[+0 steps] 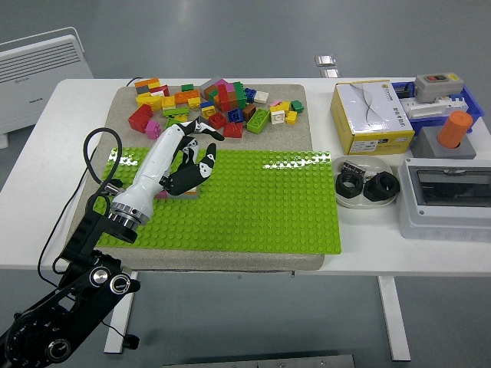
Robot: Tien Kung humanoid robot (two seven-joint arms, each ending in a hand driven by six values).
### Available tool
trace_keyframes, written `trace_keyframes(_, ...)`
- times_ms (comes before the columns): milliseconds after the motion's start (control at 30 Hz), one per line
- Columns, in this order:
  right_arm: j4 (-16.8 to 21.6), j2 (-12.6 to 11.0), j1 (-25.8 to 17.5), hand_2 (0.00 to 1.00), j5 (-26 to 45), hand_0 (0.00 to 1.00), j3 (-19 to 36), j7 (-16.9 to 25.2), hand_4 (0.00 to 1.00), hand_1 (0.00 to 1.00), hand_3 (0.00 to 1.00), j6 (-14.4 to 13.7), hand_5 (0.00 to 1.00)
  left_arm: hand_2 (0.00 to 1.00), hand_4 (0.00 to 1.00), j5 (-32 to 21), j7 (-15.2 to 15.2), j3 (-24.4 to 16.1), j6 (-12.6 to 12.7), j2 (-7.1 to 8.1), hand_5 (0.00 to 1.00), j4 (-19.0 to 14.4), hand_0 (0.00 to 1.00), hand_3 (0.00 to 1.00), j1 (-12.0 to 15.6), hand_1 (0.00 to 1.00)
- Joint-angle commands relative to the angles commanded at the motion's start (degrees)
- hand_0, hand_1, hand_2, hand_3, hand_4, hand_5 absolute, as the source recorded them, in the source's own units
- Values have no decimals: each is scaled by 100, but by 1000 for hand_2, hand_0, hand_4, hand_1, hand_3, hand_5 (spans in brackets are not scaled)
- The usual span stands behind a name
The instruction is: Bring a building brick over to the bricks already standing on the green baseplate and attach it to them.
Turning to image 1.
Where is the small pink brick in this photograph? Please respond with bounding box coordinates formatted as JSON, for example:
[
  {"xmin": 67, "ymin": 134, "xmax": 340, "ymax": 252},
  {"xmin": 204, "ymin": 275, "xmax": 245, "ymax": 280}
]
[{"xmin": 144, "ymin": 120, "xmax": 163, "ymax": 140}]

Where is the small black circuit board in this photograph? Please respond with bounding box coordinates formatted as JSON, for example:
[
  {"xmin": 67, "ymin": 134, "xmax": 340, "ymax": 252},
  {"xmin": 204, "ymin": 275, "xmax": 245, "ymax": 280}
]
[{"xmin": 341, "ymin": 159, "xmax": 366, "ymax": 178}]

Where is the grey electrical enclosure box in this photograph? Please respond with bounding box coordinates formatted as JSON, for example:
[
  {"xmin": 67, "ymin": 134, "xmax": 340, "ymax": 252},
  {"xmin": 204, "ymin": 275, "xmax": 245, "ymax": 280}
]
[{"xmin": 397, "ymin": 157, "xmax": 491, "ymax": 243}]

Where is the yellow and white cardboard box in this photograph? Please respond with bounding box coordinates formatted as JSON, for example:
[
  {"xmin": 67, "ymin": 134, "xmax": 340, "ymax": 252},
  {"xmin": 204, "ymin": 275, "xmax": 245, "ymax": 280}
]
[{"xmin": 330, "ymin": 80, "xmax": 417, "ymax": 156}]

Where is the tall green brick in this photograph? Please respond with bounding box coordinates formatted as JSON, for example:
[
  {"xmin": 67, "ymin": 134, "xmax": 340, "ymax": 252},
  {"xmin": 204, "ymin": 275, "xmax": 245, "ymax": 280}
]
[{"xmin": 232, "ymin": 80, "xmax": 249, "ymax": 110}]

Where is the green studded baseplate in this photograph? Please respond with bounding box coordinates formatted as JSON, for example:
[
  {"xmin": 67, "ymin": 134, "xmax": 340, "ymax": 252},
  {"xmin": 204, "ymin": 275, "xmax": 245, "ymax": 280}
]
[{"xmin": 95, "ymin": 147, "xmax": 343, "ymax": 255}]

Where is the grey-brown table mat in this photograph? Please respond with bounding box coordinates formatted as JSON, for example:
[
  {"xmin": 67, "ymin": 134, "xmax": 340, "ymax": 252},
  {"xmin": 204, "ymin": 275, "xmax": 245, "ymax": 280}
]
[{"xmin": 65, "ymin": 84, "xmax": 326, "ymax": 271}]

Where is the white table leg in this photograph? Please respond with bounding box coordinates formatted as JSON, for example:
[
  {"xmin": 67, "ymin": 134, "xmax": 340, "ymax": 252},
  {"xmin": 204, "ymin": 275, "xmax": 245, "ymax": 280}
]
[
  {"xmin": 377, "ymin": 274, "xmax": 412, "ymax": 362},
  {"xmin": 104, "ymin": 271, "xmax": 139, "ymax": 354}
]

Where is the tall red brick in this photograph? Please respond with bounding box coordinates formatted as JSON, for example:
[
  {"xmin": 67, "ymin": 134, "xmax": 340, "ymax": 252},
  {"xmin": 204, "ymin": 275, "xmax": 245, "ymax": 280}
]
[{"xmin": 216, "ymin": 84, "xmax": 232, "ymax": 113}]

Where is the large yellow brick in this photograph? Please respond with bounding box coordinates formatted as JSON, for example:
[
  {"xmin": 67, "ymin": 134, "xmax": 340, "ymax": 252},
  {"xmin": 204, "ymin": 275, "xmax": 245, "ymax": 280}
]
[{"xmin": 135, "ymin": 93, "xmax": 163, "ymax": 113}]

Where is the grey push-button switch box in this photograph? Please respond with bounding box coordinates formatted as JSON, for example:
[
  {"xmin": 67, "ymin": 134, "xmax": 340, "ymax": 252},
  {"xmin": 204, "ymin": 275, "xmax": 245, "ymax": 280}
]
[{"xmin": 413, "ymin": 73, "xmax": 465, "ymax": 105}]

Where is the white terminal block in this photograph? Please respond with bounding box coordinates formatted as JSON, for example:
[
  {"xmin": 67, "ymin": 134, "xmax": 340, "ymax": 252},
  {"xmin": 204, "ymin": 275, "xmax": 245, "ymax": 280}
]
[{"xmin": 400, "ymin": 94, "xmax": 467, "ymax": 120}]

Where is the red slope brick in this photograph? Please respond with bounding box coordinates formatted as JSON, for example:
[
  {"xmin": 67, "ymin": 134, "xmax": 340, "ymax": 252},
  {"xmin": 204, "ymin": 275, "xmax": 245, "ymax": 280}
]
[{"xmin": 222, "ymin": 122, "xmax": 245, "ymax": 140}]

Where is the black plug with cord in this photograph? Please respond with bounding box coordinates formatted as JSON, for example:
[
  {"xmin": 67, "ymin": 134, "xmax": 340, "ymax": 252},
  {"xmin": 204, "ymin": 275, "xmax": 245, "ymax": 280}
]
[{"xmin": 37, "ymin": 77, "xmax": 144, "ymax": 350}]

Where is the red and white brick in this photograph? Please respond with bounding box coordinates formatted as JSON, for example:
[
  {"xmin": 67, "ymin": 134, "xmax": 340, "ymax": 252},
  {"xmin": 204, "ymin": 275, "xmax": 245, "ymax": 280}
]
[{"xmin": 148, "ymin": 84, "xmax": 171, "ymax": 100}]

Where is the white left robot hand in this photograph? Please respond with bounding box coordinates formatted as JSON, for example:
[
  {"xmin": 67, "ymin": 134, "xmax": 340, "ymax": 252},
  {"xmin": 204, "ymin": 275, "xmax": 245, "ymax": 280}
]
[{"xmin": 112, "ymin": 117, "xmax": 226, "ymax": 216}]

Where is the white brick with yellow plate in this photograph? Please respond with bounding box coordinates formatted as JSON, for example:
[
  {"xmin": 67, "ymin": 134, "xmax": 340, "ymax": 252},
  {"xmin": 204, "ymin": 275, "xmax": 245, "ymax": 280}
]
[{"xmin": 269, "ymin": 105, "xmax": 287, "ymax": 126}]

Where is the white oval dish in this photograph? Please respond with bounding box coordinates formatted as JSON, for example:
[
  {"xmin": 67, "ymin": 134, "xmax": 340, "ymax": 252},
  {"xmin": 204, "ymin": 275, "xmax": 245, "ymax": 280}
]
[{"xmin": 331, "ymin": 154, "xmax": 394, "ymax": 209}]

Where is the red square brick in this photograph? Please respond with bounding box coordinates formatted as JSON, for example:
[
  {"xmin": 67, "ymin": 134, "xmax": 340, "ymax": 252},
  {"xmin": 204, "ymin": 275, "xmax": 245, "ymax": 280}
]
[{"xmin": 208, "ymin": 111, "xmax": 228, "ymax": 130}]

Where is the blue plastic tray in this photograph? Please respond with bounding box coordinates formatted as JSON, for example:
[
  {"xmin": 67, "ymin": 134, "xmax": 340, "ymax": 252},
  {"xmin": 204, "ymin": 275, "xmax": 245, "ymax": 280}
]
[{"xmin": 390, "ymin": 80, "xmax": 486, "ymax": 134}]

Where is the white panel heater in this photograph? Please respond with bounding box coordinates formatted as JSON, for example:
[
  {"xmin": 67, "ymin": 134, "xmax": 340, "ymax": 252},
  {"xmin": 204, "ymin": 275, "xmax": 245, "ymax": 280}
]
[{"xmin": 0, "ymin": 26, "xmax": 95, "ymax": 150}]

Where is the grey metal plate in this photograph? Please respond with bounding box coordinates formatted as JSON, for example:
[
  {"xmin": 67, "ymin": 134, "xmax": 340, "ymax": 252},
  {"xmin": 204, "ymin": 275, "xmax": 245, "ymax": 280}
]
[{"xmin": 162, "ymin": 353, "xmax": 358, "ymax": 368}]

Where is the orange long brick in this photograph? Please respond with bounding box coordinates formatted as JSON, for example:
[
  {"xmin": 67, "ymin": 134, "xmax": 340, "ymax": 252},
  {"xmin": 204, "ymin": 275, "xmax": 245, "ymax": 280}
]
[{"xmin": 172, "ymin": 90, "xmax": 201, "ymax": 105}]

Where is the large grey roof brick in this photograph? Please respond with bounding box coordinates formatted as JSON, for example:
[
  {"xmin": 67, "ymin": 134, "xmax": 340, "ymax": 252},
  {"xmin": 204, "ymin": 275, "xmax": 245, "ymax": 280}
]
[{"xmin": 199, "ymin": 75, "xmax": 228, "ymax": 95}]

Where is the grey square block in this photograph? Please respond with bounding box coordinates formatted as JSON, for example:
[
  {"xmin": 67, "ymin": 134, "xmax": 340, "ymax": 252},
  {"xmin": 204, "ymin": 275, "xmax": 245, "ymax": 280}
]
[{"xmin": 410, "ymin": 126, "xmax": 478, "ymax": 160}]

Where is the large red brick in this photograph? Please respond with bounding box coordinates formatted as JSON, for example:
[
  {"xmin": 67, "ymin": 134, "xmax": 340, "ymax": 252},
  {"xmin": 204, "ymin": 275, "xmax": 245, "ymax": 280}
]
[{"xmin": 127, "ymin": 103, "xmax": 155, "ymax": 135}]

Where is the black hex nut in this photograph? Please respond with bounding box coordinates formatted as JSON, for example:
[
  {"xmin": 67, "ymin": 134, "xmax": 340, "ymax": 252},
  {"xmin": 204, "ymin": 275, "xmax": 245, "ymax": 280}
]
[
  {"xmin": 362, "ymin": 172, "xmax": 401, "ymax": 202},
  {"xmin": 334, "ymin": 172, "xmax": 364, "ymax": 199}
]

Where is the orange cylinder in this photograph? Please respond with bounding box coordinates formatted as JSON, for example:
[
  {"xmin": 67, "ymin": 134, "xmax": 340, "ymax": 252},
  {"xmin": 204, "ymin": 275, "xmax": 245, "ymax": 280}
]
[{"xmin": 437, "ymin": 110, "xmax": 474, "ymax": 149}]

